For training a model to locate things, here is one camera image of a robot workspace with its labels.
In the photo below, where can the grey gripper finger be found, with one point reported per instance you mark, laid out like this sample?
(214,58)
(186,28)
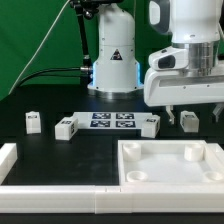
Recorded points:
(218,110)
(170,115)

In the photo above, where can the white left fence rail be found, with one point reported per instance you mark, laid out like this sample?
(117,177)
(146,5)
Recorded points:
(8,157)

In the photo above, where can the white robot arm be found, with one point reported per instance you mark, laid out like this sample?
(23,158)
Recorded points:
(186,72)

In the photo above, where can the white marker base plate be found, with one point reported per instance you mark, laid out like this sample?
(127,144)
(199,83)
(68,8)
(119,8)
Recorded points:
(110,120)

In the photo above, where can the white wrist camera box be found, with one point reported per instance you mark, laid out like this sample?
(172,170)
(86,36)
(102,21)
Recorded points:
(169,58)

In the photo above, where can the white square table top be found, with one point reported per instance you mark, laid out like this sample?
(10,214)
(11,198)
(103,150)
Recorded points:
(169,162)

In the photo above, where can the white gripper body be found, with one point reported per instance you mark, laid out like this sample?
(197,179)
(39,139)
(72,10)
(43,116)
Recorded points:
(165,88)

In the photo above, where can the white fence rail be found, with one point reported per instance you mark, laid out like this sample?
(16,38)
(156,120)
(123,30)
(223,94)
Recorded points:
(8,157)
(100,200)

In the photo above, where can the white front fence rail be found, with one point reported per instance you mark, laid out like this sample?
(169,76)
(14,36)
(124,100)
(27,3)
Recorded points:
(100,200)

